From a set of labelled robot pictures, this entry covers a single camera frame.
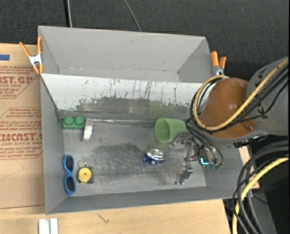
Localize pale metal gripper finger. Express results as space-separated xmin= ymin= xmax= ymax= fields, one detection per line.
xmin=174 ymin=163 xmax=194 ymax=186
xmin=173 ymin=133 xmax=196 ymax=147

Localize green plastic cup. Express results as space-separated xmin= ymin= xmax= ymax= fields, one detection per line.
xmin=154 ymin=117 xmax=188 ymax=144

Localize crushed blue drink can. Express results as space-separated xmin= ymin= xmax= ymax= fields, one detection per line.
xmin=142 ymin=148 xmax=166 ymax=166

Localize grey metal bin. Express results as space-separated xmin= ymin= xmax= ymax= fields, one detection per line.
xmin=37 ymin=25 xmax=241 ymax=215

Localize clear bent plastic strip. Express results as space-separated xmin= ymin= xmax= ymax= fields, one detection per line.
xmin=80 ymin=118 xmax=95 ymax=144

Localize yellow tape measure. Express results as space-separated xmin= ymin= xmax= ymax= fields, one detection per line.
xmin=76 ymin=161 xmax=95 ymax=185

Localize green toy brick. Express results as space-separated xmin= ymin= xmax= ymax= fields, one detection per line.
xmin=62 ymin=116 xmax=85 ymax=130

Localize blue sunglasses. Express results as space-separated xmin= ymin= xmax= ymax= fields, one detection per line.
xmin=62 ymin=155 xmax=77 ymax=197

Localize brown cardboard board red print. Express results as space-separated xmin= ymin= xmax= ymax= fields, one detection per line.
xmin=0 ymin=42 xmax=46 ymax=211

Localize black cylinder on white bracket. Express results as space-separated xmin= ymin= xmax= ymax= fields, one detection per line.
xmin=233 ymin=140 xmax=251 ymax=149

